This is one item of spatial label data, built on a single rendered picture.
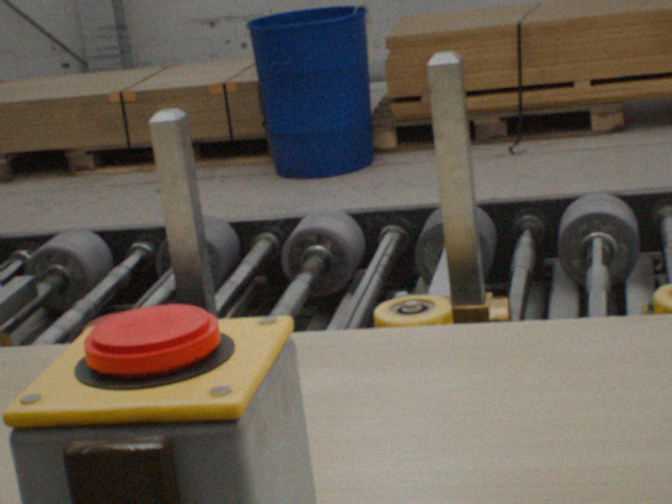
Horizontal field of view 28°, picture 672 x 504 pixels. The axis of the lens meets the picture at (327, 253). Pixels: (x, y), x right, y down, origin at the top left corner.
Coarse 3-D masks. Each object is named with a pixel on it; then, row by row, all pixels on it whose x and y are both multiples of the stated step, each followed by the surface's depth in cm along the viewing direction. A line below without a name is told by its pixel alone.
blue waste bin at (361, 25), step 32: (256, 32) 595; (288, 32) 584; (320, 32) 583; (352, 32) 592; (256, 64) 606; (288, 64) 586; (320, 64) 588; (352, 64) 595; (288, 96) 596; (320, 96) 592; (352, 96) 598; (288, 128) 601; (320, 128) 597; (352, 128) 602; (288, 160) 608; (320, 160) 602; (352, 160) 606
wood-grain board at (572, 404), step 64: (576, 320) 131; (640, 320) 129; (0, 384) 134; (320, 384) 123; (384, 384) 121; (448, 384) 120; (512, 384) 118; (576, 384) 116; (640, 384) 114; (0, 448) 118; (320, 448) 110; (384, 448) 108; (448, 448) 107; (512, 448) 105; (576, 448) 104; (640, 448) 103
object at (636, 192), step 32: (608, 192) 199; (640, 192) 197; (128, 224) 216; (160, 224) 213; (256, 224) 210; (288, 224) 209; (416, 224) 205; (512, 224) 202; (640, 224) 198; (0, 256) 220; (512, 256) 203; (544, 256) 202; (128, 288) 217; (384, 288) 209; (544, 288) 199; (320, 320) 198
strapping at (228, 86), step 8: (240, 72) 668; (0, 80) 750; (8, 80) 746; (216, 88) 645; (224, 88) 644; (232, 88) 643; (112, 96) 658; (120, 96) 657; (128, 96) 656; (224, 96) 645; (128, 136) 662; (232, 136) 650; (128, 144) 663
